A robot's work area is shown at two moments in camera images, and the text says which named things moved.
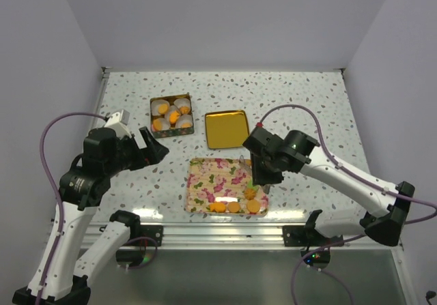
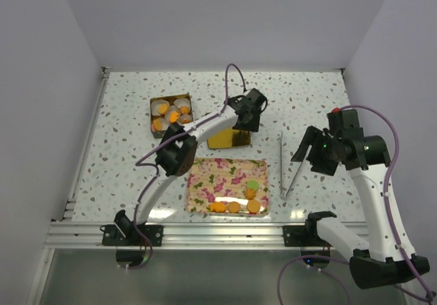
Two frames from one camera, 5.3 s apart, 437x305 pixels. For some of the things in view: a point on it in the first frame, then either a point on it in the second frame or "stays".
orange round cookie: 157,124 stays
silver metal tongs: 266,188 -> 281,194
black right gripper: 261,178 -> 314,136
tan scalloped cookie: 185,110 stays
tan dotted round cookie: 162,108 stays
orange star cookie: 173,117 stays
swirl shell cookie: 250,194 stays
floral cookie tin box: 171,116 stays
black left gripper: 151,155 -> 254,126
